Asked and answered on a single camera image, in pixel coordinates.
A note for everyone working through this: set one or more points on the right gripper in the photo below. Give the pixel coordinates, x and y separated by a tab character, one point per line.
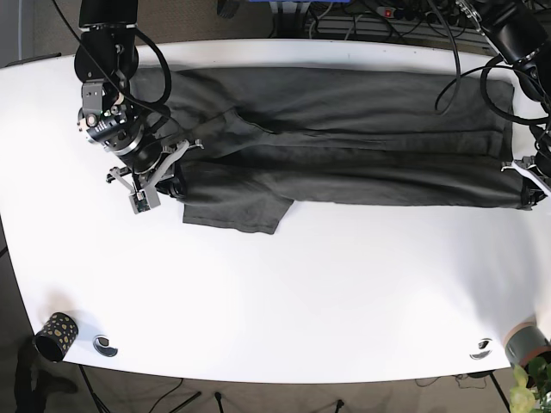
153	171

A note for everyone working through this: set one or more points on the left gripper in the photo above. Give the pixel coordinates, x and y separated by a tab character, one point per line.
532	194

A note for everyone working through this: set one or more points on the dark grey T-shirt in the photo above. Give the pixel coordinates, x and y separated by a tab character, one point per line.
273	136

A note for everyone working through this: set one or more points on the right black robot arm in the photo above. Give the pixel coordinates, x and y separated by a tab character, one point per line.
122	124

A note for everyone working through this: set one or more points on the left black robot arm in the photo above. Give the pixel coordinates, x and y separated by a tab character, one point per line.
522	43

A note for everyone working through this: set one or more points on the grey plant pot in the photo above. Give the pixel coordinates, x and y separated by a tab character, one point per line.
524	343

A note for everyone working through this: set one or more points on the black gold-dotted cup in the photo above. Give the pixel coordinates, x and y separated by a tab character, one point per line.
55	338

